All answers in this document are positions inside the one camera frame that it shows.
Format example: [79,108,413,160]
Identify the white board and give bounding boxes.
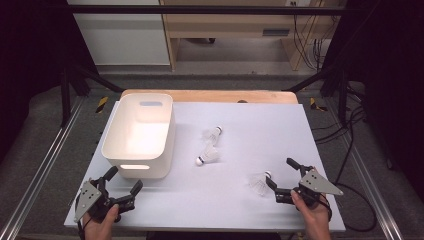
[63,100,347,233]

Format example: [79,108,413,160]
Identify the white cabinet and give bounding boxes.
[66,0,171,66]

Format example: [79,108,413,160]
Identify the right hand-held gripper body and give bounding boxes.
[274,164,345,208]

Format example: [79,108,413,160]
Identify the yellow black tape marker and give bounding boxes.
[95,96,110,114]
[309,97,329,113]

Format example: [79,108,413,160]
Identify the wooden table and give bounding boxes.
[119,88,299,104]

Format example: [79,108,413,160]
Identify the black metal stand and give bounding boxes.
[59,63,124,128]
[283,64,351,128]

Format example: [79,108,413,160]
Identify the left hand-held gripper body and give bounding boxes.
[73,177,136,224]

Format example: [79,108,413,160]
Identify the black curtain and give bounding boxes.
[323,0,424,201]
[0,0,98,161]

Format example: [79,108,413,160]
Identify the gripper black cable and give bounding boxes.
[318,194,334,222]
[75,196,88,240]

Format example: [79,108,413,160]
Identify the white plastic bin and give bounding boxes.
[100,92,177,180]

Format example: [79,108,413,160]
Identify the white feather shuttlecock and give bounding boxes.
[201,125,224,146]
[248,170,273,198]
[195,144,222,167]

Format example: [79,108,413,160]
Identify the person's left hand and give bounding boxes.
[82,203,121,240]

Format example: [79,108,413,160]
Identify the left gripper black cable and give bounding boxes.
[75,196,88,240]

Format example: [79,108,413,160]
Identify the hanging black cables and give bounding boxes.
[292,14,332,72]

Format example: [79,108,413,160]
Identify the grey desk label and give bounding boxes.
[262,28,290,37]

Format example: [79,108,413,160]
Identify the black floor cables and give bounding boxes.
[314,86,378,233]

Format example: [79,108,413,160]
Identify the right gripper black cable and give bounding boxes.
[318,194,334,222]

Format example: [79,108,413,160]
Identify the black horizontal bar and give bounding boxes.
[66,4,351,16]

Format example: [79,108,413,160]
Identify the wooden desk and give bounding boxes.
[159,0,344,72]

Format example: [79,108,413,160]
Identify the aluminium rail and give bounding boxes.
[0,96,84,240]
[324,99,404,240]

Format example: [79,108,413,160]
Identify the person's right hand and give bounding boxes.
[290,189,333,232]

